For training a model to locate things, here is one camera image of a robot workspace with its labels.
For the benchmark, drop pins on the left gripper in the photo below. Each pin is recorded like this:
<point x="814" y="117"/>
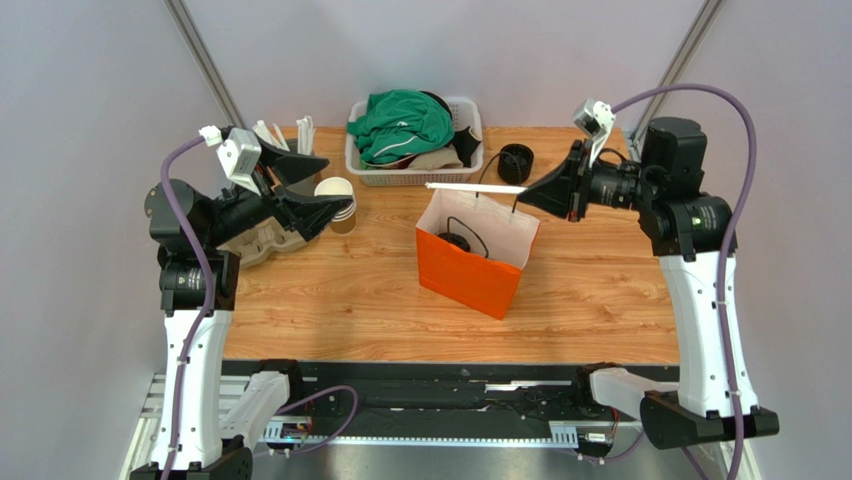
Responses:
<point x="310" y="215"/>

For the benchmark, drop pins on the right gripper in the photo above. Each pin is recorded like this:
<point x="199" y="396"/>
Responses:
<point x="575" y="191"/>

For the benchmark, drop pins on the single white straw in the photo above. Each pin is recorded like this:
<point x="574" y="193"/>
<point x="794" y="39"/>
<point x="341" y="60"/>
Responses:
<point x="477" y="188"/>

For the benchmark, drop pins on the orange paper bag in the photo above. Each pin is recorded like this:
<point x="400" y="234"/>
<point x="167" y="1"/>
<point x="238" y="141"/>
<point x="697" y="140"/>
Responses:
<point x="501" y="239"/>

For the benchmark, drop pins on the black plastic cup lid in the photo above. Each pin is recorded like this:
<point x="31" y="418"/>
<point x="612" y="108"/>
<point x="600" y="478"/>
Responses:
<point x="456" y="240"/>

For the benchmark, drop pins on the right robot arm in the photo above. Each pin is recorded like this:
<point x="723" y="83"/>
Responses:
<point x="713" y="399"/>

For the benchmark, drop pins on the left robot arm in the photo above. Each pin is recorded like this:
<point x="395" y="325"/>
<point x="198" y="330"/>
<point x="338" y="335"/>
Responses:
<point x="198" y="285"/>

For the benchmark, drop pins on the grey straw holder cup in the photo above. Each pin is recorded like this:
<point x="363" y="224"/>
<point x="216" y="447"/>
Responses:
<point x="306" y="186"/>

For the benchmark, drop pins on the stack of black lids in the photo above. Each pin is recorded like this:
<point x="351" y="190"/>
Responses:
<point x="515" y="163"/>

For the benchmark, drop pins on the stack of paper cups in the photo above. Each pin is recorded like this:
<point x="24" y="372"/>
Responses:
<point x="345" y="214"/>

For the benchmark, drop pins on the white wrapped straws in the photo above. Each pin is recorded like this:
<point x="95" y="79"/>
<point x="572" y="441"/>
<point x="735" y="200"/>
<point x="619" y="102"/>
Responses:
<point x="303" y="142"/>

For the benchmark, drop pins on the grey pulp carrier stack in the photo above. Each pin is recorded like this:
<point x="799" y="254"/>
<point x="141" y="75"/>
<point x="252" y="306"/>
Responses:
<point x="254" y="246"/>

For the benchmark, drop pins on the black cloth in basket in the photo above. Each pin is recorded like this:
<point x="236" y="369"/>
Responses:
<point x="464" y="142"/>

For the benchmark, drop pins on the beige cloth in basket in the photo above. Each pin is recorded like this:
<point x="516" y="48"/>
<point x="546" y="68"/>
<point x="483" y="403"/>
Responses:
<point x="444" y="158"/>

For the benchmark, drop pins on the green garment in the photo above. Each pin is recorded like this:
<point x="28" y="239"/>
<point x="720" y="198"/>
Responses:
<point x="399" y="123"/>

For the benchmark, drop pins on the white plastic basket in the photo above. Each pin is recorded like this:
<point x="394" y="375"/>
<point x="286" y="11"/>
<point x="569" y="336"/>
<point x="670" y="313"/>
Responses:
<point x="465" y="113"/>

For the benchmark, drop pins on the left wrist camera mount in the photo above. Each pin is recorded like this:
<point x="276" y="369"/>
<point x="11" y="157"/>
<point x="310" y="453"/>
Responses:
<point x="238" y="152"/>

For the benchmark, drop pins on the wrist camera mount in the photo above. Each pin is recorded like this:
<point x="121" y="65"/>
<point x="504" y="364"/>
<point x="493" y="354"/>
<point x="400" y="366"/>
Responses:
<point x="238" y="152"/>
<point x="595" y="119"/>

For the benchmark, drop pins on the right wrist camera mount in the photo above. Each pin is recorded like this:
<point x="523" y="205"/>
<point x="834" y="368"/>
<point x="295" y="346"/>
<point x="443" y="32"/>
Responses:
<point x="595" y="119"/>

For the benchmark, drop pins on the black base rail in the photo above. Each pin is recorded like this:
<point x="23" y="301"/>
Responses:
<point x="465" y="404"/>

